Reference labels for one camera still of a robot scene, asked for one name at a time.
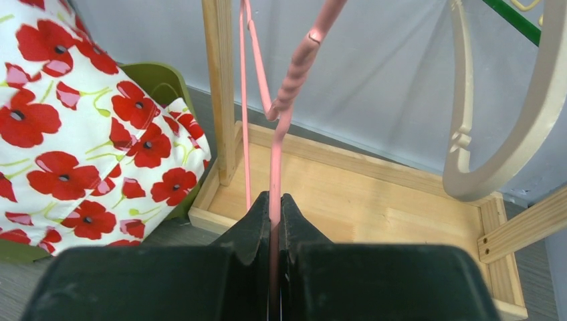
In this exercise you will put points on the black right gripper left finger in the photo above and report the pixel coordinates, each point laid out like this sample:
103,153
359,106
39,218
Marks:
226,280

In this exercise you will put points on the wooden clothes rack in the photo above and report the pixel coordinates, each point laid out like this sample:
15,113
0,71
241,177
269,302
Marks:
353,197

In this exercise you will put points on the pink wire hanger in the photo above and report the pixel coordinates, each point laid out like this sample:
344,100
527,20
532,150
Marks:
279,110

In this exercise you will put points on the cream plastic hanger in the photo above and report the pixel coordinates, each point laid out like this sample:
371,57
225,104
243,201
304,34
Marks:
531,10

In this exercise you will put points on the white red poppy garment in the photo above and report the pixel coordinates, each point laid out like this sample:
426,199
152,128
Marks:
88,156

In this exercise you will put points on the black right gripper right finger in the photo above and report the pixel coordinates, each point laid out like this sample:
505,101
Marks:
324,280

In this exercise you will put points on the green plastic bin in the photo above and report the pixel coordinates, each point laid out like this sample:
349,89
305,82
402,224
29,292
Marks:
164,83

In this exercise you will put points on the green plastic hanger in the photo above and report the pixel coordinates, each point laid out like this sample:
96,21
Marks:
513,16

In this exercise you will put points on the wooden hanger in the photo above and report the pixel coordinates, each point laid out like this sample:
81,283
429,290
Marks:
508,95

